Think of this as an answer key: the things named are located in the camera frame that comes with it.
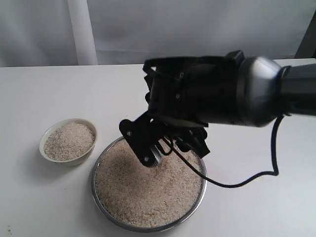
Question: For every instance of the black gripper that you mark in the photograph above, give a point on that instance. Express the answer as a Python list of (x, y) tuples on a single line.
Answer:
[(194, 92)]

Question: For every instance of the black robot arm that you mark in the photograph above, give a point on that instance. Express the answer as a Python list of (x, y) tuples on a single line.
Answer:
[(266, 90)]

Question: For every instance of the steel pan of rice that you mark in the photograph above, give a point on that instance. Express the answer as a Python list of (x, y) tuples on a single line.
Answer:
[(147, 200)]

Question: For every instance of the white ceramic bowl with rice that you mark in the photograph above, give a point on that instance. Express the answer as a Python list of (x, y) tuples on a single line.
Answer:
[(69, 142)]

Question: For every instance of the grey backdrop sheet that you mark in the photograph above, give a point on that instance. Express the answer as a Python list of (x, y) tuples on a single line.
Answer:
[(39, 32)]

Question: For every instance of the white roll post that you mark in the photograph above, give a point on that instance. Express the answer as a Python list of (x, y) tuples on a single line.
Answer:
[(82, 32)]

